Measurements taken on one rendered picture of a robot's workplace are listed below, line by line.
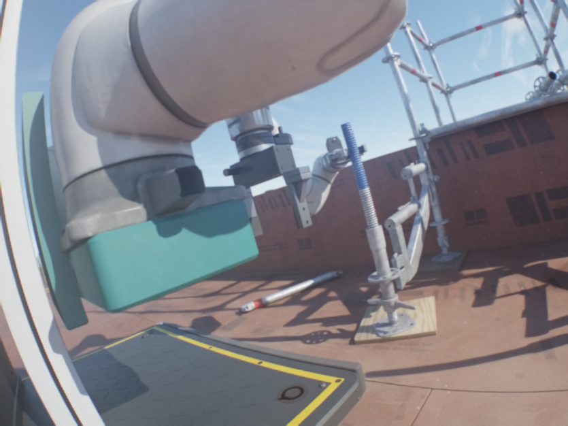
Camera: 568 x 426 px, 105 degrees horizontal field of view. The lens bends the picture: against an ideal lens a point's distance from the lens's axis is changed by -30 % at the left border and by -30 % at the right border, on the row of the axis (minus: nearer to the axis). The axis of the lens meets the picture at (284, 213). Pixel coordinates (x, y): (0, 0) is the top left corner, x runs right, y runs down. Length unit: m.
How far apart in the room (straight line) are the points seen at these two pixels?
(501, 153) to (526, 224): 0.42
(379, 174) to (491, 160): 0.74
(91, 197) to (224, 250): 0.13
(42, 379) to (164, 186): 0.28
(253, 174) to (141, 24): 0.39
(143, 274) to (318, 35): 0.22
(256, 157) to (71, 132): 0.36
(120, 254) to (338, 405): 0.30
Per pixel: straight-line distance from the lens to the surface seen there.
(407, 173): 1.48
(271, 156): 0.54
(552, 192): 1.89
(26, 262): 0.39
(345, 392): 0.41
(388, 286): 1.13
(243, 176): 0.60
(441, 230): 1.85
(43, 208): 0.40
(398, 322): 1.21
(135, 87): 0.27
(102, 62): 0.29
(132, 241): 0.24
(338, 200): 2.25
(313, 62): 0.24
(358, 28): 0.24
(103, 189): 0.28
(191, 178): 0.26
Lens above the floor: 0.57
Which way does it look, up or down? 2 degrees down
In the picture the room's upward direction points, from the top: 15 degrees counter-clockwise
